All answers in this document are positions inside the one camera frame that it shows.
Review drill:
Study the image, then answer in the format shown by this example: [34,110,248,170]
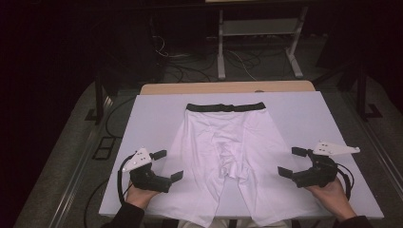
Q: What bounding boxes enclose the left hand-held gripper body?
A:
[121,146,173,194]

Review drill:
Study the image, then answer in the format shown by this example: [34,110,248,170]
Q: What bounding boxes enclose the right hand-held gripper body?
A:
[292,140,361,189]

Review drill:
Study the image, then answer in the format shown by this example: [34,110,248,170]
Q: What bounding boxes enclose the white shorts with black waistband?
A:
[145,102,321,228]

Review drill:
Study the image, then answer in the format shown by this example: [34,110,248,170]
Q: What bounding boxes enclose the person's left hand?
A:
[125,181,161,211]

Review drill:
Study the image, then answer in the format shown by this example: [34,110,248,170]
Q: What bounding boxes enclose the person's right hand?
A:
[305,177,357,222]

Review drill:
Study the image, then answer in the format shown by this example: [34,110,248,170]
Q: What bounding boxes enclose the white board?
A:
[98,90,385,220]

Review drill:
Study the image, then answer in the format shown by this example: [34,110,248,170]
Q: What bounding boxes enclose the black metal stand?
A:
[355,63,384,122]
[85,74,112,125]

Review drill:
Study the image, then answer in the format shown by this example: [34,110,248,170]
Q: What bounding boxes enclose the wooden table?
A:
[140,80,317,96]

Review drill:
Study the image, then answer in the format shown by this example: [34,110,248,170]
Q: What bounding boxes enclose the white metal stand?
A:
[217,6,310,81]

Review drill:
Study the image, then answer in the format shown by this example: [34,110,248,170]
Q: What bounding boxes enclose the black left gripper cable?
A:
[116,154,136,205]

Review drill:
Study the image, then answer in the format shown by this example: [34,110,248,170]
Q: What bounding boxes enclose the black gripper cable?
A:
[116,154,136,205]
[336,162,355,201]

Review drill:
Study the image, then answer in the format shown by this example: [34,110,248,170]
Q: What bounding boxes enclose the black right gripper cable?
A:
[336,162,355,201]

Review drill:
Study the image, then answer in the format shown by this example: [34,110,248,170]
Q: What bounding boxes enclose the black floor cable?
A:
[83,179,110,228]
[105,96,137,139]

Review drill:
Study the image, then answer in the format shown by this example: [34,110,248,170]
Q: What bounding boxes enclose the bundle of black floor cables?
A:
[151,34,220,84]

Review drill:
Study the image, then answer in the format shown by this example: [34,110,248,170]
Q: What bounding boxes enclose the white floor cable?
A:
[227,49,259,82]

